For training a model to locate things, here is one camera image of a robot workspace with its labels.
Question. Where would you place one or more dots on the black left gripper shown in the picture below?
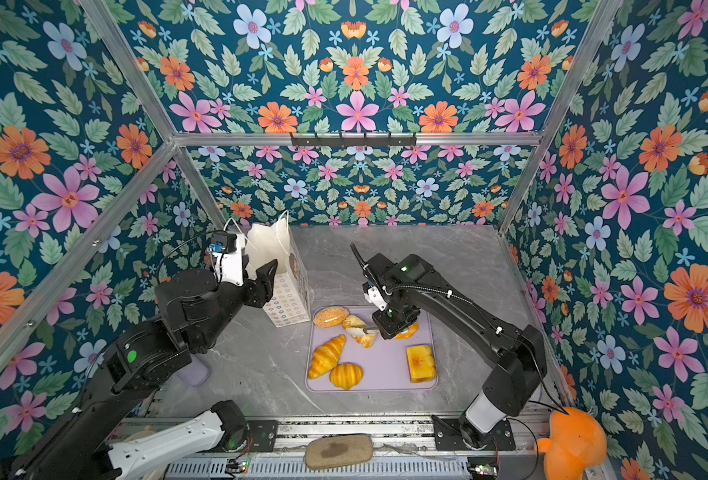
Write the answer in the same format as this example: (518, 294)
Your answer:
(263, 285)

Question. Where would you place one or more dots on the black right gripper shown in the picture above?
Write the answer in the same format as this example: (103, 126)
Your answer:
(387, 330)

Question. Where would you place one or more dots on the ring shaped golden bread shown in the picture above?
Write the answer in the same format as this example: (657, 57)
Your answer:
(408, 333)

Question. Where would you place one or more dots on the white patterned paper bag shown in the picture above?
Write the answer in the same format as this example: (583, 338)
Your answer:
(290, 303)

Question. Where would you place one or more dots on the oblong braided bread roll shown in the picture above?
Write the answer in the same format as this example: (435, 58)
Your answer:
(363, 334)

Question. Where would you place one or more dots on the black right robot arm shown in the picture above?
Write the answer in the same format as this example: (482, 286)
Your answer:
(402, 290)

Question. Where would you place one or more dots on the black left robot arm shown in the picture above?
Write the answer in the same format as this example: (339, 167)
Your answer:
(196, 305)

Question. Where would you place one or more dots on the small ridged shell bread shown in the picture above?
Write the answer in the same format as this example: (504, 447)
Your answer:
(346, 376)

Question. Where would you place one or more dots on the square toast slice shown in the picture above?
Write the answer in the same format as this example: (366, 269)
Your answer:
(421, 363)

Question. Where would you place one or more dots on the lilac silicone mat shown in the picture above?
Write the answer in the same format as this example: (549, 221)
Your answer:
(385, 365)

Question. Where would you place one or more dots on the round sesame bun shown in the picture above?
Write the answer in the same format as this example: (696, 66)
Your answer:
(331, 316)

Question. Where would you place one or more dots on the golden croissant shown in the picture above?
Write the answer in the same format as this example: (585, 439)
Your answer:
(326, 357)

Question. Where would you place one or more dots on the brown stone-like sponge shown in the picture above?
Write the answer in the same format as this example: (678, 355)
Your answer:
(338, 451)

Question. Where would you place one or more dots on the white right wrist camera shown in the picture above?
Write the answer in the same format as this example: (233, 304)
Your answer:
(375, 296)

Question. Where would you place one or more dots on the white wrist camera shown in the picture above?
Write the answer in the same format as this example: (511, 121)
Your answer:
(226, 252)
(375, 296)

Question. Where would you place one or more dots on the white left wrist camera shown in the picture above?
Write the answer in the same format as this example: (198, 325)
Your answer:
(226, 252)

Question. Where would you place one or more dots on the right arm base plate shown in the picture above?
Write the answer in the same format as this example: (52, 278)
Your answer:
(451, 435)

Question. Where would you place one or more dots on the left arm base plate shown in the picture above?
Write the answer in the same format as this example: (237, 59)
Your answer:
(212, 434)

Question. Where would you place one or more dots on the black hook rail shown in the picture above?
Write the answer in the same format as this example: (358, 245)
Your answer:
(341, 140)

